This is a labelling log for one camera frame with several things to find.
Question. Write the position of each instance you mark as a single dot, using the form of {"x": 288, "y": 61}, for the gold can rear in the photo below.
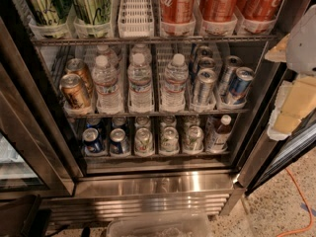
{"x": 79, "y": 67}

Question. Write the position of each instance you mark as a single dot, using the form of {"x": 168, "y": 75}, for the silver green can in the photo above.
{"x": 193, "y": 138}
{"x": 143, "y": 141}
{"x": 169, "y": 139}

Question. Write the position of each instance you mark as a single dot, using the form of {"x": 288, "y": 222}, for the fridge door right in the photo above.
{"x": 260, "y": 158}

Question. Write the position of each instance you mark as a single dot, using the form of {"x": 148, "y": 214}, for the rear water bottle middle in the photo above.
{"x": 141, "y": 48}

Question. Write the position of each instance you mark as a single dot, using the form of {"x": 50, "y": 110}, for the clear plastic bin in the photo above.
{"x": 161, "y": 225}

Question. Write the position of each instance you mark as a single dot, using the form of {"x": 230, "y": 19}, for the top wire shelf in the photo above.
{"x": 153, "y": 40}

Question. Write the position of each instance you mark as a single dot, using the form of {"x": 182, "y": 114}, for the red cola can middle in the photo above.
{"x": 218, "y": 11}

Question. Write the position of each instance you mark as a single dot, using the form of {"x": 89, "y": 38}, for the gold can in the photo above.
{"x": 74, "y": 91}
{"x": 79, "y": 67}

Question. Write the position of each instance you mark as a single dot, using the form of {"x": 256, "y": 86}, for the silver green can left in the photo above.
{"x": 143, "y": 141}

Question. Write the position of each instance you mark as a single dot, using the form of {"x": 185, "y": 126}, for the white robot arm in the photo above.
{"x": 301, "y": 47}

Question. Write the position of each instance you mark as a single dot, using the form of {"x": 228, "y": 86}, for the red cola can left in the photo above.
{"x": 176, "y": 11}

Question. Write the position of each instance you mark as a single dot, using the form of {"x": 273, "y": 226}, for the blue silver can front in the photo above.
{"x": 239, "y": 86}

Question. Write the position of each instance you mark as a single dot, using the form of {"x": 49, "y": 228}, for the red cola can right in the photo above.
{"x": 260, "y": 10}

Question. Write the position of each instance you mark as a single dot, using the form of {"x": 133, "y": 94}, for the fridge door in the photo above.
{"x": 29, "y": 122}
{"x": 260, "y": 158}

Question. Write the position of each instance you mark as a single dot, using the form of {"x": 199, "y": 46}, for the brown drink bottle white cap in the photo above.
{"x": 219, "y": 134}

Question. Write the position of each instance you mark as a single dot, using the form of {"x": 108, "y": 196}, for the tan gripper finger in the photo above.
{"x": 277, "y": 53}
{"x": 294, "y": 102}

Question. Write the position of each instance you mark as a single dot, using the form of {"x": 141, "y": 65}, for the blue pepsi can right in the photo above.
{"x": 119, "y": 144}

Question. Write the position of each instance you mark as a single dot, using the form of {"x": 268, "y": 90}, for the blue pepsi can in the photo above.
{"x": 119, "y": 144}
{"x": 92, "y": 140}

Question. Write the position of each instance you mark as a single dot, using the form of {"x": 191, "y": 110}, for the wire shelf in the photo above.
{"x": 153, "y": 40}
{"x": 158, "y": 114}

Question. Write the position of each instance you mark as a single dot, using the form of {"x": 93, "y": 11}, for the silver can right rear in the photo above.
{"x": 231, "y": 63}

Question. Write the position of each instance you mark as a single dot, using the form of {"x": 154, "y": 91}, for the rear water bottle left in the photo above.
{"x": 109, "y": 53}

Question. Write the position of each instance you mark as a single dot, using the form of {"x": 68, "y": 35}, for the silver green can right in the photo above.
{"x": 193, "y": 138}

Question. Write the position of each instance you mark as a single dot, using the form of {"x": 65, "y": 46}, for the clear water bottle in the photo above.
{"x": 140, "y": 84}
{"x": 175, "y": 78}
{"x": 106, "y": 80}

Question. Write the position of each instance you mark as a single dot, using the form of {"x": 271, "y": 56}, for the gold can front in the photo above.
{"x": 74, "y": 91}

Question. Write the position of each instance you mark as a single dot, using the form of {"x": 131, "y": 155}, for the red cola can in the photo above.
{"x": 218, "y": 11}
{"x": 260, "y": 10}
{"x": 176, "y": 11}

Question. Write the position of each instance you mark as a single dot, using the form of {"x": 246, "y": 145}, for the silver green can middle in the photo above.
{"x": 169, "y": 139}

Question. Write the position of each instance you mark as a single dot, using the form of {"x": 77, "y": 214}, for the blue pepsi can left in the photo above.
{"x": 92, "y": 140}

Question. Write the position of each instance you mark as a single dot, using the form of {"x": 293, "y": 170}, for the fridge door left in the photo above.
{"x": 29, "y": 122}

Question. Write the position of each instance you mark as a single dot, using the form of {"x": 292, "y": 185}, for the middle wire shelf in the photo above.
{"x": 158, "y": 114}

